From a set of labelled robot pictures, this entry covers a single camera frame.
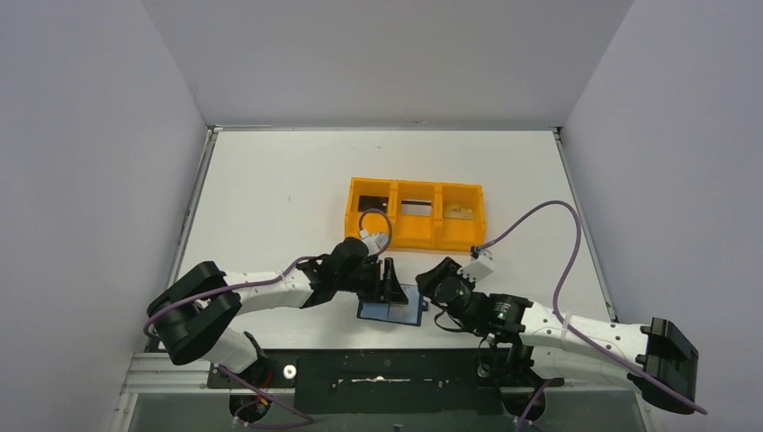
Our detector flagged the blue leather card holder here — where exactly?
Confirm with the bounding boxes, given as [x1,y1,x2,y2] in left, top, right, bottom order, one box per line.
[356,284,429,327]

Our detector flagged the orange three-compartment tray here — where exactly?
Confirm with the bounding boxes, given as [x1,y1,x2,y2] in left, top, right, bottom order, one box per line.
[345,177,487,252]

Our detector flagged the black VIP credit card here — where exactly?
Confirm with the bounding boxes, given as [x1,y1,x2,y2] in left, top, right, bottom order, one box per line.
[357,195,389,213]

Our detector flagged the gold credit card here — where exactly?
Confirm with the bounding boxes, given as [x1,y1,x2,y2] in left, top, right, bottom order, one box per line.
[444,202,475,221]

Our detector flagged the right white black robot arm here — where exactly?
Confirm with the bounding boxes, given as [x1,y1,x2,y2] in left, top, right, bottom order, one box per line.
[415,257,704,415]

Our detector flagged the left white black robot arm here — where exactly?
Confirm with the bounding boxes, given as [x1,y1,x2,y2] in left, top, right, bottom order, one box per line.
[143,233,409,384]

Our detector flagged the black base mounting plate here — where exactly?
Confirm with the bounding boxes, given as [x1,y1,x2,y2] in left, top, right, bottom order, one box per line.
[207,347,548,420]

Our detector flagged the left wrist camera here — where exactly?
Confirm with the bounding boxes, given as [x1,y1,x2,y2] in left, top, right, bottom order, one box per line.
[359,229,390,256]

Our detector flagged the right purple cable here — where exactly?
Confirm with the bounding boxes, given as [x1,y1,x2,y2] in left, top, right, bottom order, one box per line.
[471,200,709,416]

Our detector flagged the purple cable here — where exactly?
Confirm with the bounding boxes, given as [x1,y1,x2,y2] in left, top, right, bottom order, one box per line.
[471,200,709,416]
[142,208,395,430]

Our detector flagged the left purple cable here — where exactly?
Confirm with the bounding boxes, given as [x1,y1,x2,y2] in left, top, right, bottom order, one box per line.
[142,208,395,430]

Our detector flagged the aluminium frame rail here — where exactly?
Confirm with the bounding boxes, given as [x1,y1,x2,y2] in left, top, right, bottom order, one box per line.
[121,353,211,394]

